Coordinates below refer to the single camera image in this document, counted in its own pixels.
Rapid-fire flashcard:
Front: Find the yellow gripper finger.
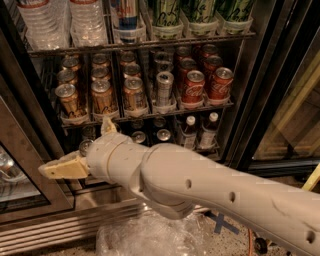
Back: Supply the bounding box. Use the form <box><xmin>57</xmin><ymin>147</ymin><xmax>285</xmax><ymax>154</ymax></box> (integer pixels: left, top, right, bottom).
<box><xmin>101</xmin><ymin>116</ymin><xmax>117</xmax><ymax>135</ymax></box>
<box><xmin>38</xmin><ymin>151</ymin><xmax>89</xmax><ymax>180</ymax></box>

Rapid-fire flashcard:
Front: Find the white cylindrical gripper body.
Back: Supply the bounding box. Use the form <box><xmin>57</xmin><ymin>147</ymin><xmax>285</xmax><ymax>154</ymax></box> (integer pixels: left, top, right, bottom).
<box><xmin>86</xmin><ymin>133</ymin><xmax>148</xmax><ymax>186</ymax></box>

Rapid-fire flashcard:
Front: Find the orange can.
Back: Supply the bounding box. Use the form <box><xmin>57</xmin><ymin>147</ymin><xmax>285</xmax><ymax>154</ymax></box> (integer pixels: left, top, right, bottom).
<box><xmin>55</xmin><ymin>83</ymin><xmax>86</xmax><ymax>119</ymax></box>

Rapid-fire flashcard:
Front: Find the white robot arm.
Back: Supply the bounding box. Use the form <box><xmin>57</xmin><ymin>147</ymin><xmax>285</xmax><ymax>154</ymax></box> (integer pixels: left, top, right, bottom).
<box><xmin>39</xmin><ymin>129</ymin><xmax>320</xmax><ymax>256</ymax></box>

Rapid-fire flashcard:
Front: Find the green can bottom left rear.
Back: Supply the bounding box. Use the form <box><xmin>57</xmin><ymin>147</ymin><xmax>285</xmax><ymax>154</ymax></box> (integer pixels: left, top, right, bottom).
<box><xmin>81</xmin><ymin>126</ymin><xmax>96</xmax><ymax>140</ymax></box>

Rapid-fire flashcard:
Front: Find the green can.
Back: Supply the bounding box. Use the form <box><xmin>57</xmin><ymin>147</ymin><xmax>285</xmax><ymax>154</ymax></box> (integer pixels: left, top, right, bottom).
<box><xmin>81</xmin><ymin>126</ymin><xmax>96</xmax><ymax>140</ymax></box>
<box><xmin>153</xmin><ymin>0</ymin><xmax>180</xmax><ymax>27</ymax></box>
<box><xmin>182</xmin><ymin>0</ymin><xmax>216</xmax><ymax>23</ymax></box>
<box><xmin>217</xmin><ymin>0</ymin><xmax>255</xmax><ymax>22</ymax></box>
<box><xmin>79</xmin><ymin>139</ymin><xmax>93</xmax><ymax>157</ymax></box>

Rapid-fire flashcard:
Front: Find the green can bottom left front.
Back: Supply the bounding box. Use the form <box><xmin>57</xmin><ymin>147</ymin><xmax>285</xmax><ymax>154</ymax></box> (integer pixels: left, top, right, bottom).
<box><xmin>79</xmin><ymin>139</ymin><xmax>93</xmax><ymax>157</ymax></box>

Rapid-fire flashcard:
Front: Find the blue cola can front left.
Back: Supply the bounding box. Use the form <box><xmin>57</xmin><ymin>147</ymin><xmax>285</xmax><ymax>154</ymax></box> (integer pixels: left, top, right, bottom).
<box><xmin>131</xmin><ymin>131</ymin><xmax>147</xmax><ymax>144</ymax></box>

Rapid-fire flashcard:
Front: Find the blue cola can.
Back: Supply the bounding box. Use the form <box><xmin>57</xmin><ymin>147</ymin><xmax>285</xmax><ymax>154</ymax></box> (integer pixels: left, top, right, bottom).
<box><xmin>156</xmin><ymin>129</ymin><xmax>171</xmax><ymax>143</ymax></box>
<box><xmin>131</xmin><ymin>131</ymin><xmax>147</xmax><ymax>144</ymax></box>

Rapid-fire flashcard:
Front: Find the blue cola can front right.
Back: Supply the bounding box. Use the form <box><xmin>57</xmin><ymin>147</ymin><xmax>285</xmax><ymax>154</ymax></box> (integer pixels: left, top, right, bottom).
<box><xmin>156</xmin><ymin>129</ymin><xmax>171</xmax><ymax>143</ymax></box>

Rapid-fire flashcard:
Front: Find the left glass fridge door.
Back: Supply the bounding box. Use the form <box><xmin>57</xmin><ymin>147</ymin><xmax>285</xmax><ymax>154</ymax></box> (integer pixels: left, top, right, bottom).
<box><xmin>0</xmin><ymin>99</ymin><xmax>74</xmax><ymax>224</ymax></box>

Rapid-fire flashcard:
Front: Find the orange can left column middle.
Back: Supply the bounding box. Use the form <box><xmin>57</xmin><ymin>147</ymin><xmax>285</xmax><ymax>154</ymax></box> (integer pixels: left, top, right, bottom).
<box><xmin>57</xmin><ymin>69</ymin><xmax>78</xmax><ymax>86</ymax></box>

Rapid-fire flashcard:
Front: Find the slim silver can front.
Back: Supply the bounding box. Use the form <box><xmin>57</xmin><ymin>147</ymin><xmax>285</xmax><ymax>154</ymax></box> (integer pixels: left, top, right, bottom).
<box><xmin>156</xmin><ymin>71</ymin><xmax>174</xmax><ymax>106</ymax></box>

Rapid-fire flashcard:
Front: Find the slim silver can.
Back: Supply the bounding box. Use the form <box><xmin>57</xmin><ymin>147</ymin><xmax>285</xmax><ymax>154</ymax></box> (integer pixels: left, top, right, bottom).
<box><xmin>156</xmin><ymin>71</ymin><xmax>174</xmax><ymax>106</ymax></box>
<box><xmin>156</xmin><ymin>60</ymin><xmax>174</xmax><ymax>73</ymax></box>

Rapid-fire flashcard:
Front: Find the slim silver can middle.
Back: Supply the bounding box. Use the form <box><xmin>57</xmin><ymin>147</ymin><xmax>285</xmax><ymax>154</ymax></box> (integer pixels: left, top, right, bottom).
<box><xmin>156</xmin><ymin>60</ymin><xmax>174</xmax><ymax>73</ymax></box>

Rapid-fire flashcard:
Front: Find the red cola can front left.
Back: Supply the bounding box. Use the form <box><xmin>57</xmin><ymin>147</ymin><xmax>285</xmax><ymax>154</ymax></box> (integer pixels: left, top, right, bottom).
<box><xmin>181</xmin><ymin>70</ymin><xmax>205</xmax><ymax>103</ymax></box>

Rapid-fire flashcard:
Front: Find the red cola can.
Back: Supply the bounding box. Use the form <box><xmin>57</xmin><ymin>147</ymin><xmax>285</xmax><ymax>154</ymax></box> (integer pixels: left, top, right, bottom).
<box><xmin>203</xmin><ymin>55</ymin><xmax>223</xmax><ymax>87</ymax></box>
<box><xmin>208</xmin><ymin>67</ymin><xmax>234</xmax><ymax>100</ymax></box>
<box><xmin>181</xmin><ymin>70</ymin><xmax>205</xmax><ymax>103</ymax></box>
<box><xmin>174</xmin><ymin>46</ymin><xmax>191</xmax><ymax>63</ymax></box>
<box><xmin>198</xmin><ymin>44</ymin><xmax>218</xmax><ymax>63</ymax></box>
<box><xmin>177</xmin><ymin>58</ymin><xmax>198</xmax><ymax>90</ymax></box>

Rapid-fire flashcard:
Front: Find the red cola can middle left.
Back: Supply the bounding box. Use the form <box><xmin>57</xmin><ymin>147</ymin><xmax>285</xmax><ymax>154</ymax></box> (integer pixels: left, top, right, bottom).
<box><xmin>177</xmin><ymin>58</ymin><xmax>198</xmax><ymax>90</ymax></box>

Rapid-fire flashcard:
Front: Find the red cola can rear left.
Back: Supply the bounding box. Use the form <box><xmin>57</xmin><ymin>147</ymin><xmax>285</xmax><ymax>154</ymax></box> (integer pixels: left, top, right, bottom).
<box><xmin>174</xmin><ymin>46</ymin><xmax>191</xmax><ymax>63</ymax></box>

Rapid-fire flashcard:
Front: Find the blue silver energy drink can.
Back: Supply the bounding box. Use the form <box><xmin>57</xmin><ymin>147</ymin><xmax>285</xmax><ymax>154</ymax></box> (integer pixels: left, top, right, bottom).
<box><xmin>110</xmin><ymin>0</ymin><xmax>139</xmax><ymax>30</ymax></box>

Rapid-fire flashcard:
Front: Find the red cola can middle right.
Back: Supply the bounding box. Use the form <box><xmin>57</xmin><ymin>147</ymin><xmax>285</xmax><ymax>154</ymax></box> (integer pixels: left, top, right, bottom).
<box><xmin>203</xmin><ymin>55</ymin><xmax>223</xmax><ymax>87</ymax></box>

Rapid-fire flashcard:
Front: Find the red cola can front right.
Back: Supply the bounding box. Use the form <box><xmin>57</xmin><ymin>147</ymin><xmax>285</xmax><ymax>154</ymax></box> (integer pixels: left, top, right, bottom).
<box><xmin>208</xmin><ymin>67</ymin><xmax>234</xmax><ymax>100</ymax></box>

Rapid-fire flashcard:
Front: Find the red cola can rear right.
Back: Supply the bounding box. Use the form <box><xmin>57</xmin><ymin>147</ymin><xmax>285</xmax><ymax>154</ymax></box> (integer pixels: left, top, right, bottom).
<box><xmin>198</xmin><ymin>44</ymin><xmax>218</xmax><ymax>63</ymax></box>

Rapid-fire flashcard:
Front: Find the green can top left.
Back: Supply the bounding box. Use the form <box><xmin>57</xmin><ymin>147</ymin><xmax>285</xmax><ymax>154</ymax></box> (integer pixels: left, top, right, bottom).
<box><xmin>153</xmin><ymin>0</ymin><xmax>180</xmax><ymax>27</ymax></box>

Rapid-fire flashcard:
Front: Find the green can top middle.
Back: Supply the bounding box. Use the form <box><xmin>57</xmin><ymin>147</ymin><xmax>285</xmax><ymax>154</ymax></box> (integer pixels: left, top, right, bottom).
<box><xmin>182</xmin><ymin>0</ymin><xmax>216</xmax><ymax>23</ymax></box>

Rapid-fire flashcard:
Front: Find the green can top right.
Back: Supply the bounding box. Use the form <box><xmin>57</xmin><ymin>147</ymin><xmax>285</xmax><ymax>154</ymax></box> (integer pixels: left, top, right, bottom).
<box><xmin>217</xmin><ymin>0</ymin><xmax>255</xmax><ymax>22</ymax></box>

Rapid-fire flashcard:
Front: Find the white cap bottle left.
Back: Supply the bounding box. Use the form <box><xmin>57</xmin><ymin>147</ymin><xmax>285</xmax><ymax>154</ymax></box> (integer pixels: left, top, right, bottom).
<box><xmin>178</xmin><ymin>115</ymin><xmax>197</xmax><ymax>149</ymax></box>

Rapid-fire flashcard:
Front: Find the white cap bottle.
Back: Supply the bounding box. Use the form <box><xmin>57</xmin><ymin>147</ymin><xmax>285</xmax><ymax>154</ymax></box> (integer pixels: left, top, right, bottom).
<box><xmin>199</xmin><ymin>112</ymin><xmax>219</xmax><ymax>149</ymax></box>
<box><xmin>178</xmin><ymin>115</ymin><xmax>197</xmax><ymax>149</ymax></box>

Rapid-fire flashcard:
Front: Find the clear plastic bag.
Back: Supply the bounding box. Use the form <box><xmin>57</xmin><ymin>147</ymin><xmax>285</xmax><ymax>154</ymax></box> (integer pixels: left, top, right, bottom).
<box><xmin>96</xmin><ymin>212</ymin><xmax>211</xmax><ymax>256</ymax></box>

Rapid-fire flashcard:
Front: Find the white cap bottle right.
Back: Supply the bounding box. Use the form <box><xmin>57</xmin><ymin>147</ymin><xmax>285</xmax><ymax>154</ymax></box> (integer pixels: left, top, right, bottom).
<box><xmin>199</xmin><ymin>112</ymin><xmax>219</xmax><ymax>149</ymax></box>

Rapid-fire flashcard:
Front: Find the clear water bottle right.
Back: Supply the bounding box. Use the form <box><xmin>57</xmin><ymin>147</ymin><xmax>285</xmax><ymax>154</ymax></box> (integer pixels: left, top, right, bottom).
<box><xmin>69</xmin><ymin>0</ymin><xmax>108</xmax><ymax>47</ymax></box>

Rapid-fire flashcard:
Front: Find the clear water bottle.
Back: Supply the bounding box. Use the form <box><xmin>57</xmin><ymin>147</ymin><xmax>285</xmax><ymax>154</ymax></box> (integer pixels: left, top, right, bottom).
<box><xmin>16</xmin><ymin>0</ymin><xmax>71</xmax><ymax>50</ymax></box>
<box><xmin>69</xmin><ymin>0</ymin><xmax>108</xmax><ymax>47</ymax></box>

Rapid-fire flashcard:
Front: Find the clear water bottle left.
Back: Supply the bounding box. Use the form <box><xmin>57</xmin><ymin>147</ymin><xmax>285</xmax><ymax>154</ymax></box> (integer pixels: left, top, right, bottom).
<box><xmin>16</xmin><ymin>0</ymin><xmax>71</xmax><ymax>50</ymax></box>

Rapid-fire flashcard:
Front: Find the blue tape cross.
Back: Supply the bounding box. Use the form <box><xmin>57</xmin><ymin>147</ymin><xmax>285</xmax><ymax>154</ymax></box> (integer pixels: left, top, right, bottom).
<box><xmin>205</xmin><ymin>212</ymin><xmax>239</xmax><ymax>235</ymax></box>

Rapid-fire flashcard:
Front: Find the middle wire shelf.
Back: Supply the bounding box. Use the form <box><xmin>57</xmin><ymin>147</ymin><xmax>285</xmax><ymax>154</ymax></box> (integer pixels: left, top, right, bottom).
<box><xmin>60</xmin><ymin>98</ymin><xmax>233</xmax><ymax>129</ymax></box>

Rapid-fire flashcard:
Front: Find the wire shelf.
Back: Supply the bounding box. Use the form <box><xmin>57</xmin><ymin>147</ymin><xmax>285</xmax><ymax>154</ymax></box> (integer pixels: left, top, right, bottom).
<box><xmin>27</xmin><ymin>31</ymin><xmax>256</xmax><ymax>57</ymax></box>
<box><xmin>60</xmin><ymin>98</ymin><xmax>233</xmax><ymax>129</ymax></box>

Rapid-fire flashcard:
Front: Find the top wire shelf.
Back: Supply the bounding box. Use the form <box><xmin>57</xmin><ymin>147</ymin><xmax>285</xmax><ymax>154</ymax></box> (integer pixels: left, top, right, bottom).
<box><xmin>27</xmin><ymin>31</ymin><xmax>256</xmax><ymax>57</ymax></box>

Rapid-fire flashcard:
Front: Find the orange cable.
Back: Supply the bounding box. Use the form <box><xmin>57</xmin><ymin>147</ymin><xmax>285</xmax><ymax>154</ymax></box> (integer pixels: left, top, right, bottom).
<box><xmin>247</xmin><ymin>228</ymin><xmax>254</xmax><ymax>256</ymax></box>

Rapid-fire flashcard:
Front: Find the yellow black cart frame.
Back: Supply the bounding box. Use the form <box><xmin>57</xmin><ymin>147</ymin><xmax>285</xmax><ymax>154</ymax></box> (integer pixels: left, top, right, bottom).
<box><xmin>249</xmin><ymin>163</ymin><xmax>320</xmax><ymax>255</ymax></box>

